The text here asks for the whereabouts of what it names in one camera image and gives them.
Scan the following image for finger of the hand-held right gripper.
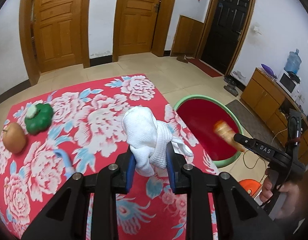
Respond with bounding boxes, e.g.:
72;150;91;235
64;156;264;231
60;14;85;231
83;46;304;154
233;133;282;161

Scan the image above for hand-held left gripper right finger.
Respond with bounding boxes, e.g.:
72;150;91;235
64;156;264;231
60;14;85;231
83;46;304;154
166;144;285;240

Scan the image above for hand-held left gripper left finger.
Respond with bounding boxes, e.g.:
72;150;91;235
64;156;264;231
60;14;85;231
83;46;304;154
21;152;137;240

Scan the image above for white knitted cloth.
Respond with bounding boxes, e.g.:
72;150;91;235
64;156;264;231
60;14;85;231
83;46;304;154
123;106;194;177

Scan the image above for red basin with green rim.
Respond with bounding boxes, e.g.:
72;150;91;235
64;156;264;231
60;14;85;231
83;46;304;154
173;94;244;169

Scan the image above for person's right hand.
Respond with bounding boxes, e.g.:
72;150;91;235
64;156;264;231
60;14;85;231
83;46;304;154
259;168;308;219

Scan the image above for grey floor mat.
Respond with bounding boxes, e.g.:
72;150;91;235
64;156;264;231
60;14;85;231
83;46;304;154
225;99;282;153

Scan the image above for orange plastic stool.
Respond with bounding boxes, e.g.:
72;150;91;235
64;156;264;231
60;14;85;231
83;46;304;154
238;179;263;198

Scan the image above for wooden sideboard cabinet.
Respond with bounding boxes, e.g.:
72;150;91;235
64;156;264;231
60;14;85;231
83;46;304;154
240;67;308;165

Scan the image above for red floral tablecloth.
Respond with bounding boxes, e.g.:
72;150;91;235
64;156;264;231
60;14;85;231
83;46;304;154
0;74;219;240

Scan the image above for grey slipper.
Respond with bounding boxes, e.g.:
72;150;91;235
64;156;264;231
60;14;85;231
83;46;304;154
224;84;239;97

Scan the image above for light blue tube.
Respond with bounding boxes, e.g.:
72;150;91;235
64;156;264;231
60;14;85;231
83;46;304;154
55;149;74;178

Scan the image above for white microwave oven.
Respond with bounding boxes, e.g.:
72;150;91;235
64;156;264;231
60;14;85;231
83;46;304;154
276;70;301;96

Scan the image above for dark cloth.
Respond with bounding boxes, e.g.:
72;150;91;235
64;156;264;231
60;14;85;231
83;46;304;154
287;71;300;83

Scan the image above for blue water dispenser bottle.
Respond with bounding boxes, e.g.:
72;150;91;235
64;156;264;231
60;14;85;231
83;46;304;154
284;49;302;73

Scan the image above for red doormat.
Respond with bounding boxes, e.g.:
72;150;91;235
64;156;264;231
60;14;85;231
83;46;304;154
187;58;223;78

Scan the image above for green toy bell pepper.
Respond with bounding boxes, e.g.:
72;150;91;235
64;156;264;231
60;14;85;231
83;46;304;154
24;102;54;134

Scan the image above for black entrance door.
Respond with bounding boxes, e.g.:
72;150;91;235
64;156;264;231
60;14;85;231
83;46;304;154
195;0;257;77

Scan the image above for brown apple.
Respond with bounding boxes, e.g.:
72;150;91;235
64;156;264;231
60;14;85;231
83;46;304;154
3;122;27;154

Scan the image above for wooden panel door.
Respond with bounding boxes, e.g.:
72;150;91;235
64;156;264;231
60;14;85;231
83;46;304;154
113;0;180;62
19;0;93;85

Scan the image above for white floor cable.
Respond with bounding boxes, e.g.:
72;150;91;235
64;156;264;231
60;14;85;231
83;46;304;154
242;127;289;170

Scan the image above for low wooden wall cabinet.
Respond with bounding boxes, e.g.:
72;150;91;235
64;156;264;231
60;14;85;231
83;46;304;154
170;14;204;58

